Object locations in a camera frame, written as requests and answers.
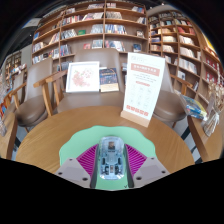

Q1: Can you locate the white framed picture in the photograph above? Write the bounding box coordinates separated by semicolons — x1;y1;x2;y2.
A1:
65;60;101;94

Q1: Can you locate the wide wooden bookshelf unit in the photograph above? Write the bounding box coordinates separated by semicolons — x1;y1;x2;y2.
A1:
31;0;149;73

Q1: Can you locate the glass vase with dried flowers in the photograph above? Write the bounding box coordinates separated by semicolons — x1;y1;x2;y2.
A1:
201;81;224;138

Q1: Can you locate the small distant bookshelf unit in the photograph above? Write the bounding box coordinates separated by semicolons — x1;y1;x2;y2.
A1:
4;51;28;81

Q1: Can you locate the stack of colourful books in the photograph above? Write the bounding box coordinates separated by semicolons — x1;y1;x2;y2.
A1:
179;94;208;122

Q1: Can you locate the green mouse pad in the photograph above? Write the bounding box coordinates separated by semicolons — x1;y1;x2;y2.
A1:
58;125;158;192

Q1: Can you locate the dark book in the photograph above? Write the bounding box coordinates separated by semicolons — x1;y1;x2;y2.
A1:
98;67;120;93

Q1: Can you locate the white sign on wooden base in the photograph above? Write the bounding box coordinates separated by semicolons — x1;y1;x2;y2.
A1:
120;51;167;129

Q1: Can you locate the angled wooden bookshelf unit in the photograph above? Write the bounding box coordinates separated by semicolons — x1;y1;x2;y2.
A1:
146;9;224;111

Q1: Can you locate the brown padded wooden armchair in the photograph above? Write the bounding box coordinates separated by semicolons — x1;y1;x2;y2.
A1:
151;61;196;129
8;57;56;134
44;48;134;116

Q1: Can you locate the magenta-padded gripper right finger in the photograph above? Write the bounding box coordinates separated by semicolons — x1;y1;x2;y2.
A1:
122;143;171;189

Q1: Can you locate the transparent computer mouse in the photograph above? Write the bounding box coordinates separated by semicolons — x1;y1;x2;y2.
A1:
95;135;127;181

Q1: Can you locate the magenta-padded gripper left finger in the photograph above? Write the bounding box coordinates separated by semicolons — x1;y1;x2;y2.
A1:
54;143;100;190

